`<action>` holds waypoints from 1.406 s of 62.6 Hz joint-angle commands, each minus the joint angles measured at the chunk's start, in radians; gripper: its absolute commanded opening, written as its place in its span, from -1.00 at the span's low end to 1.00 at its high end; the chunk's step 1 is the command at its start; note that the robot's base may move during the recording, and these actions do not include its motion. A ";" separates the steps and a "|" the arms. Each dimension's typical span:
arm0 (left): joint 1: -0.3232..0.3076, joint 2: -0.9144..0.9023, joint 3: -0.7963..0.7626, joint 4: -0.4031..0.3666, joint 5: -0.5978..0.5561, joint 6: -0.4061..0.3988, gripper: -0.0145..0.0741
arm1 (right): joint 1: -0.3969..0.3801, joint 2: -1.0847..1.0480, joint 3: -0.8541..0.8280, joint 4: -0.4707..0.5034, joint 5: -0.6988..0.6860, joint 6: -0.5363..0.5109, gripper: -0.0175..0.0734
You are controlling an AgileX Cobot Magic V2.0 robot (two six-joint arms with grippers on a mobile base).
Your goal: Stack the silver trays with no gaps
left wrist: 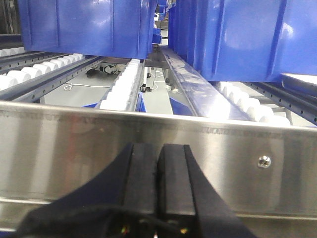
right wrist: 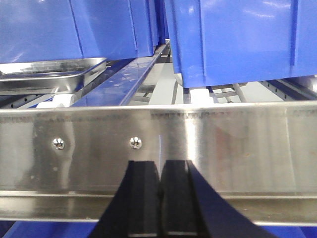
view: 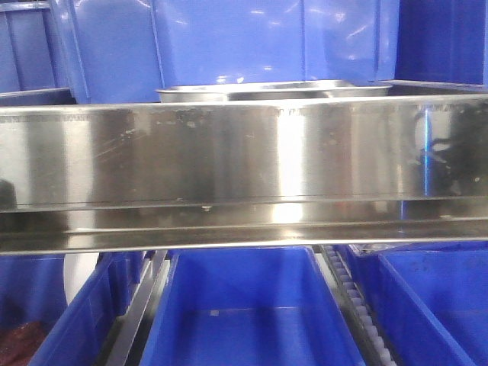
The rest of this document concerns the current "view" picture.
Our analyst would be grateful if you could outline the silver metal tray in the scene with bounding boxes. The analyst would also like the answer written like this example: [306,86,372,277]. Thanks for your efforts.
[157,79,392,103]

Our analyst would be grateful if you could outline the stainless steel shelf front panel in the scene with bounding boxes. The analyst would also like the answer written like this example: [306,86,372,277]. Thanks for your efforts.
[1,94,487,255]

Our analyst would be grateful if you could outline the white roller conveyor track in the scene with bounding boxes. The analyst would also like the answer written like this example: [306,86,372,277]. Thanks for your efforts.
[321,246,398,365]

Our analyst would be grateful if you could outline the blue bin lower centre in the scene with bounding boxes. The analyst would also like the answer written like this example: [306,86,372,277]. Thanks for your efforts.
[140,246,364,365]

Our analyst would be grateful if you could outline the blue bin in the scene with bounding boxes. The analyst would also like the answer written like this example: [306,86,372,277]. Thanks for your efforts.
[140,246,364,365]
[335,242,487,365]
[1,252,147,365]

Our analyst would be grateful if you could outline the large blue crate upper centre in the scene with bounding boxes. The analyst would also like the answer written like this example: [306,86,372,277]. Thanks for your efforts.
[50,1,400,104]

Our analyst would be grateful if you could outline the blue bin lower right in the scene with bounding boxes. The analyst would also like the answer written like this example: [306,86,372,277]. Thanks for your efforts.
[335,242,487,365]

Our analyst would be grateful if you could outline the blue bin lower left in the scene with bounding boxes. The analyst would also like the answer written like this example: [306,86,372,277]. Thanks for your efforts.
[1,252,147,365]

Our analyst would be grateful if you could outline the blue crate upper left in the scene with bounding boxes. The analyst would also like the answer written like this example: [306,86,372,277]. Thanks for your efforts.
[1,1,75,107]

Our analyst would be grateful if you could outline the blue crate upper right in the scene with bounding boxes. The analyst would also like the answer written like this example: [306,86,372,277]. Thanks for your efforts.
[396,0,487,86]

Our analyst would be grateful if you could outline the grey metal divider rail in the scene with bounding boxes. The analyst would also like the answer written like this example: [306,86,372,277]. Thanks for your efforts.
[95,250,170,365]

